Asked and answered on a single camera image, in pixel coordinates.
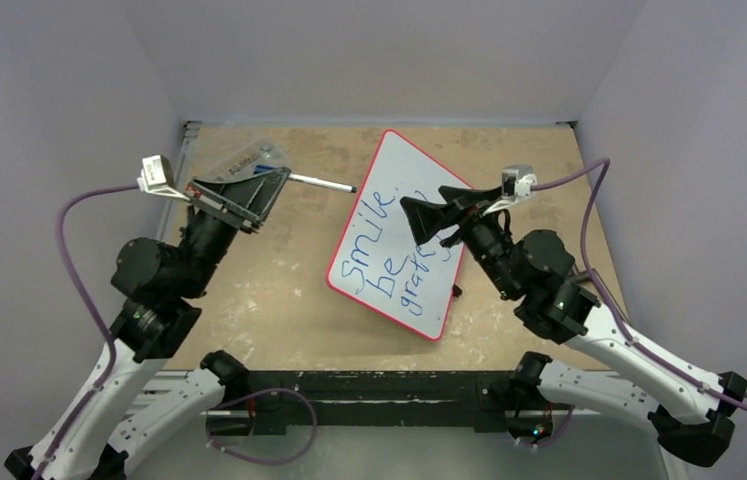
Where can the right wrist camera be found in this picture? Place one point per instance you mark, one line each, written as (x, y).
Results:
(516, 186)

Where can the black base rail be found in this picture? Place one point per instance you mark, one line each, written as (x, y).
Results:
(482, 401)

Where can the white blue marker pen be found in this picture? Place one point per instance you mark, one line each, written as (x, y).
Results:
(323, 183)

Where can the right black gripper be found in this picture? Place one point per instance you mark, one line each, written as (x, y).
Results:
(464, 225)

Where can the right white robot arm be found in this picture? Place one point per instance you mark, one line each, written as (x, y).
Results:
(688, 408)

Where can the clear plastic bag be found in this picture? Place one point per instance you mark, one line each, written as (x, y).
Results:
(232, 152)

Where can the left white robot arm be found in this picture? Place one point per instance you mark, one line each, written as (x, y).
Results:
(101, 436)

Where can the red framed whiteboard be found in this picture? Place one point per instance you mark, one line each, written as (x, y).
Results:
(377, 263)

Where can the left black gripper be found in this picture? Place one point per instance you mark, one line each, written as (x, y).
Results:
(250, 198)

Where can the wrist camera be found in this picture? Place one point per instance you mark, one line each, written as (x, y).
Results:
(516, 186)
(156, 178)

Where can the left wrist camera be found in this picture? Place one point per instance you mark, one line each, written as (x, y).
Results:
(156, 178)

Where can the aluminium frame rail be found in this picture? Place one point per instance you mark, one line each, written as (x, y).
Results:
(180, 168)

